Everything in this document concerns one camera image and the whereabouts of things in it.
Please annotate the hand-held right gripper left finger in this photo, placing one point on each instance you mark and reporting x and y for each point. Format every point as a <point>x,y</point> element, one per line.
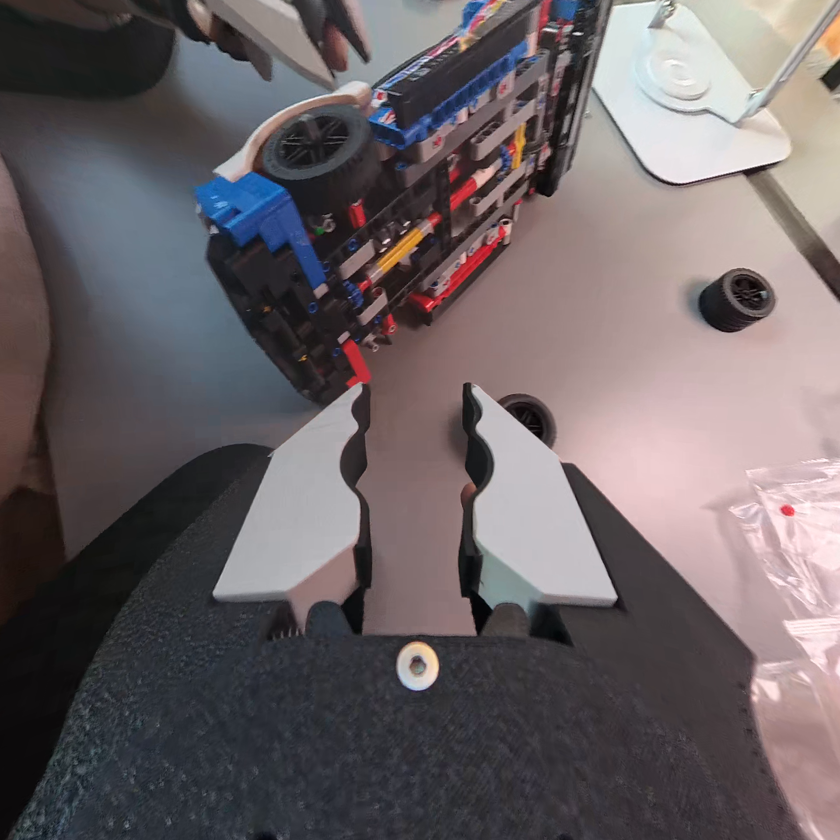
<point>295,518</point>

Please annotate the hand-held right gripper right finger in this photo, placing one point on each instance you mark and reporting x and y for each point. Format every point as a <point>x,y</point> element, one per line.
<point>538,525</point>

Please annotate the person's beige trousers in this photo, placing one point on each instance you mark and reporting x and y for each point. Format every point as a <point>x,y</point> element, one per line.
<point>19,328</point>

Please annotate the brick-built toy race car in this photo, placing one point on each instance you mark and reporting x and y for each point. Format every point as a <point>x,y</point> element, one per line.
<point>426,164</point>

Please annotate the black toy car wheel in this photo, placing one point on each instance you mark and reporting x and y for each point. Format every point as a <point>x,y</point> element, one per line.
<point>531,417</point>
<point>321,151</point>
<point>735,298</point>

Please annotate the grey desk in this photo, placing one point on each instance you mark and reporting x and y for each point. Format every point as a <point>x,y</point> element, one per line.
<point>623,394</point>

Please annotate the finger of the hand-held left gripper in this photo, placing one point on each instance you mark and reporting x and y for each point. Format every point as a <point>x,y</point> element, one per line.
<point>275,33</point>
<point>348,26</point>

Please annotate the person's left hand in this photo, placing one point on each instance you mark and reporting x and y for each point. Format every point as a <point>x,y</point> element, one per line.
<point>334,52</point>

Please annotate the clear plastic bag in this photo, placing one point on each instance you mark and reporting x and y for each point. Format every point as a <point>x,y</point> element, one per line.
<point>800,558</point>

